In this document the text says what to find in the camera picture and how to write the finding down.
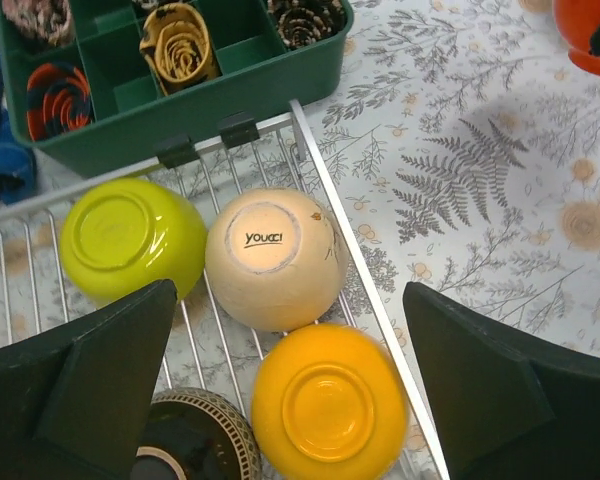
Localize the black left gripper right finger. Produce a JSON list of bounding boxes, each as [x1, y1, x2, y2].
[[403, 282, 600, 479]]

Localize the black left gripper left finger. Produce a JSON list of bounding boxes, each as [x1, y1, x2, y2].
[[0, 280, 176, 479]]

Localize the red black rolled tie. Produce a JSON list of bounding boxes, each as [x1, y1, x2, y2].
[[26, 62, 93, 141]]

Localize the dark brown patterned bowl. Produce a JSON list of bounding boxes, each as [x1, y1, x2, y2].
[[130, 387, 262, 480]]

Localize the cream beige bowl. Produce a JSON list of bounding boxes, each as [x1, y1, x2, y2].
[[205, 187, 349, 332]]

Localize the yellow bowl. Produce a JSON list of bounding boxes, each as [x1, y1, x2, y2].
[[251, 323, 409, 479]]

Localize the brown black rolled tie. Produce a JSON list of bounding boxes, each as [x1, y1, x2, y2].
[[267, 0, 347, 50]]

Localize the pink black rolled tie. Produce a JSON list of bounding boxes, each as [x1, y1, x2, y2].
[[1, 0, 75, 47]]

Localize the orange bowl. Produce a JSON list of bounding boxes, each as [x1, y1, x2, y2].
[[553, 0, 600, 76]]

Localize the yellow rolled tie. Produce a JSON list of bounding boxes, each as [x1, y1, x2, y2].
[[139, 2, 221, 96]]

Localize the lime green bowl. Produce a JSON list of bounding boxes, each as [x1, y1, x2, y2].
[[59, 178, 207, 307]]

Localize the dark multicolour rolled tie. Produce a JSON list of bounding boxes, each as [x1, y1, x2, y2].
[[132, 0, 175, 13]]

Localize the green compartment organizer box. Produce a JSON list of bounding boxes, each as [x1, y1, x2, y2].
[[0, 1, 354, 177]]

